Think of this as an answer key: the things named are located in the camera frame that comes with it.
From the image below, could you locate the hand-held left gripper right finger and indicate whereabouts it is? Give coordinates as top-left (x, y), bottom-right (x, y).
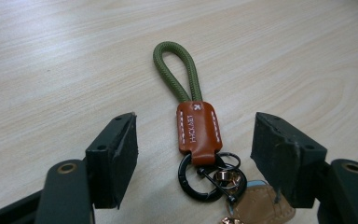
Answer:
top-left (250, 111), bottom-right (328, 209)

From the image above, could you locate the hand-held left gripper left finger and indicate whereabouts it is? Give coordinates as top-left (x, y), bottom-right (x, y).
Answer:
top-left (85, 112), bottom-right (140, 210)

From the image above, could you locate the green rope keychain brown leather tab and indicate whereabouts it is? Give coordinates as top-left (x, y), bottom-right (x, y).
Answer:
top-left (152, 40), bottom-right (242, 205)

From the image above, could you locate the tan leather key fob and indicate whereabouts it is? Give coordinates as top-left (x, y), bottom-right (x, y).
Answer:
top-left (213, 170), bottom-right (296, 224)

